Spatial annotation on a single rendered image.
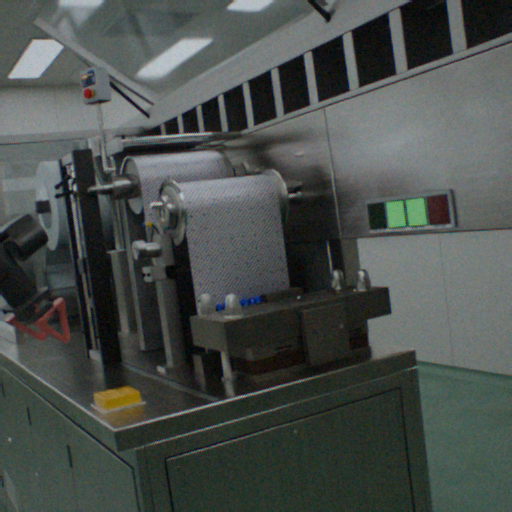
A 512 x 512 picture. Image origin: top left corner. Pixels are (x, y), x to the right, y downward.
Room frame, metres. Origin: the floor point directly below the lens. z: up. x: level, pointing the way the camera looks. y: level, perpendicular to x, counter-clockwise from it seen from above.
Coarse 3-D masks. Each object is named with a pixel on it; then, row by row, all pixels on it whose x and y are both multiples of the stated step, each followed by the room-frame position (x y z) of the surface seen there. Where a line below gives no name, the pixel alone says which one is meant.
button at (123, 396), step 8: (104, 392) 1.29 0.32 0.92; (112, 392) 1.28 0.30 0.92; (120, 392) 1.27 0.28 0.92; (128, 392) 1.27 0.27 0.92; (136, 392) 1.27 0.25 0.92; (96, 400) 1.28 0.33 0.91; (104, 400) 1.24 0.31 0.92; (112, 400) 1.24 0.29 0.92; (120, 400) 1.25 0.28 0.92; (128, 400) 1.26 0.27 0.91; (136, 400) 1.26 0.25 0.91; (104, 408) 1.24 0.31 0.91; (112, 408) 1.24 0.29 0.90
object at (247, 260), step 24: (192, 240) 1.48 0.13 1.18; (216, 240) 1.51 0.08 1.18; (240, 240) 1.54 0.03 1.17; (264, 240) 1.57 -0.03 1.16; (192, 264) 1.48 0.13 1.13; (216, 264) 1.51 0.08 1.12; (240, 264) 1.53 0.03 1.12; (264, 264) 1.56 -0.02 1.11; (216, 288) 1.50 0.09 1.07; (240, 288) 1.53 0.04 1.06; (264, 288) 1.56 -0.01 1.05
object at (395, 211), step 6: (390, 204) 1.38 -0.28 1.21; (396, 204) 1.37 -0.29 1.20; (402, 204) 1.35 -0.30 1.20; (390, 210) 1.39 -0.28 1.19; (396, 210) 1.37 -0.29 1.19; (402, 210) 1.35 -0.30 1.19; (390, 216) 1.39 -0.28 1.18; (396, 216) 1.37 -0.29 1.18; (402, 216) 1.36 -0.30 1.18; (390, 222) 1.39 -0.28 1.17; (396, 222) 1.37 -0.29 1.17; (402, 222) 1.36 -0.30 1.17
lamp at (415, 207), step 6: (420, 198) 1.31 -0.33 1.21; (408, 204) 1.34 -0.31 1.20; (414, 204) 1.32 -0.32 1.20; (420, 204) 1.31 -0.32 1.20; (408, 210) 1.34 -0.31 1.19; (414, 210) 1.32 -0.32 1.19; (420, 210) 1.31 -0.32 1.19; (408, 216) 1.34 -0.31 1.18; (414, 216) 1.33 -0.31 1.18; (420, 216) 1.31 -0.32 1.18; (414, 222) 1.33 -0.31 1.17; (420, 222) 1.31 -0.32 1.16
